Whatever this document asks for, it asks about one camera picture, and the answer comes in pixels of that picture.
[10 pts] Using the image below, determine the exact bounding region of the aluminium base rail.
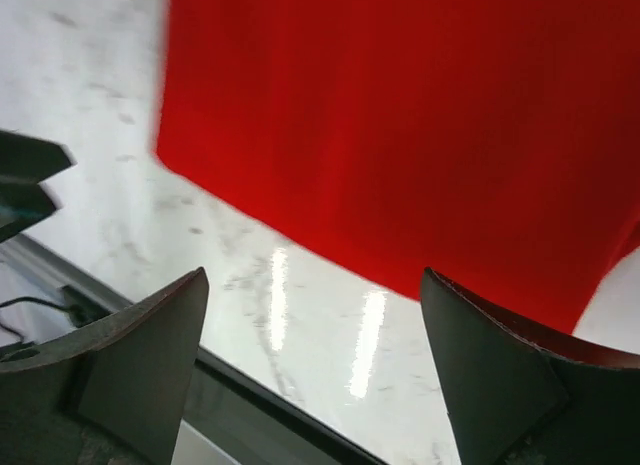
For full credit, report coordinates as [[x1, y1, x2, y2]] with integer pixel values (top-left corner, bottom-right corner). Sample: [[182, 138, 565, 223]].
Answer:
[[0, 232, 136, 346]]

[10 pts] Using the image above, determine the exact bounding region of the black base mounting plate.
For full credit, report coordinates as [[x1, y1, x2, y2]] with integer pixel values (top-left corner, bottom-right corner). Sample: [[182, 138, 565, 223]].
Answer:
[[180, 346, 380, 464]]

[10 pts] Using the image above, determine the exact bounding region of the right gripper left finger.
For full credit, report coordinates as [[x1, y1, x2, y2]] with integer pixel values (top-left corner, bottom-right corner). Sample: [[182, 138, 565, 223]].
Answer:
[[1, 268, 209, 464]]

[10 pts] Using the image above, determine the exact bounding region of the red t shirt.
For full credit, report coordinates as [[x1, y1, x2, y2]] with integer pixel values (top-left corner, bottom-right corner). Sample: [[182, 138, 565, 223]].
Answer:
[[156, 0, 639, 332]]

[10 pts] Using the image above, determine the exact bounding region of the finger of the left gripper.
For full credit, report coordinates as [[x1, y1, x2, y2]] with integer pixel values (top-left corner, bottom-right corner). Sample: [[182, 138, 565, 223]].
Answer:
[[0, 130, 75, 183], [1, 177, 60, 242]]

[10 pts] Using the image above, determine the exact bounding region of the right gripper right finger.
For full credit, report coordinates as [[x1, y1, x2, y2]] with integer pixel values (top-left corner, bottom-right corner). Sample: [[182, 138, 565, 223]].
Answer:
[[421, 269, 639, 465]]

